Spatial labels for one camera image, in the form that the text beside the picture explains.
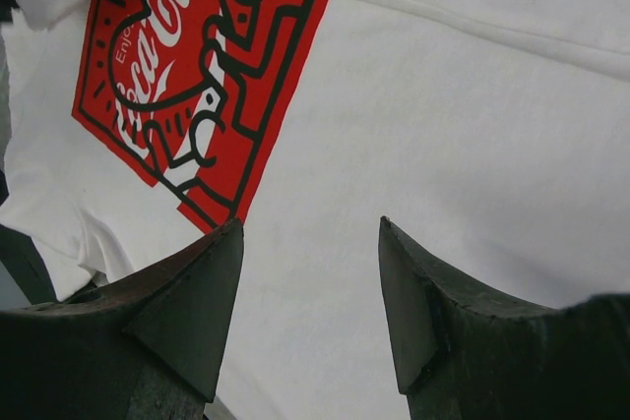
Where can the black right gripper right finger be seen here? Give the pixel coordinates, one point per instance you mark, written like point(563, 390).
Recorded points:
point(464, 350)

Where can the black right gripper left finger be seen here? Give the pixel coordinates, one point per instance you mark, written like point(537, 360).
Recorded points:
point(147, 346)

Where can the white t-shirt red print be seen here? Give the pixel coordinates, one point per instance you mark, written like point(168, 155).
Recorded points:
point(494, 132)

